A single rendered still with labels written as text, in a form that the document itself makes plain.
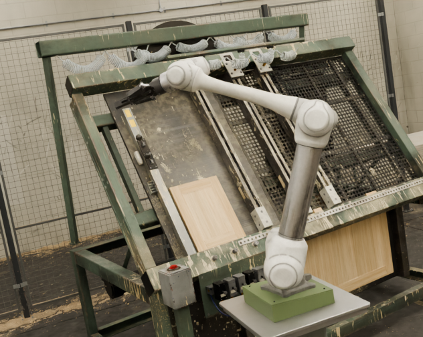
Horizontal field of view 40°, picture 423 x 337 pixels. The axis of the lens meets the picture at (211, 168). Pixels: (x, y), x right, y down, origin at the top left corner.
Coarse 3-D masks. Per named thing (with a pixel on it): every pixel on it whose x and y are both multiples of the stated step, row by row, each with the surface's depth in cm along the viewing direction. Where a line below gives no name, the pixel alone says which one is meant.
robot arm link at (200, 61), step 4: (184, 60) 240; (188, 60) 238; (192, 60) 239; (196, 60) 239; (200, 60) 239; (204, 60) 239; (196, 64) 238; (200, 64) 238; (204, 64) 239; (208, 64) 242; (204, 68) 239; (208, 68) 240; (204, 72) 239; (208, 72) 241
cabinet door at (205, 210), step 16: (176, 192) 320; (192, 192) 324; (208, 192) 328; (224, 192) 332; (192, 208) 319; (208, 208) 323; (224, 208) 326; (192, 224) 314; (208, 224) 317; (224, 224) 321; (192, 240) 310; (208, 240) 312; (224, 240) 316
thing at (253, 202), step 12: (180, 60) 359; (192, 96) 360; (204, 96) 356; (204, 108) 351; (204, 120) 353; (216, 120) 350; (216, 132) 345; (216, 144) 348; (228, 144) 343; (228, 156) 339; (228, 168) 342; (240, 168) 338; (240, 180) 334; (252, 192) 332; (252, 204) 328; (252, 216) 331; (264, 216) 326; (264, 228) 324
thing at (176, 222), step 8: (120, 112) 336; (128, 120) 331; (128, 128) 332; (136, 128) 330; (136, 144) 327; (144, 160) 322; (152, 176) 318; (160, 176) 319; (160, 184) 317; (160, 192) 314; (168, 192) 316; (160, 200) 316; (168, 200) 313; (168, 208) 311; (168, 216) 311; (176, 216) 310; (176, 224) 308; (176, 232) 307; (184, 232) 307; (184, 240) 304; (184, 248) 303; (192, 248) 304
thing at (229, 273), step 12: (264, 252) 317; (228, 264) 305; (240, 264) 309; (252, 264) 313; (204, 276) 298; (216, 276) 302; (228, 276) 306; (240, 276) 297; (252, 276) 301; (264, 276) 301; (204, 288) 298; (216, 288) 292; (228, 288) 294; (240, 288) 297; (204, 300) 298; (216, 300) 302; (216, 312) 302
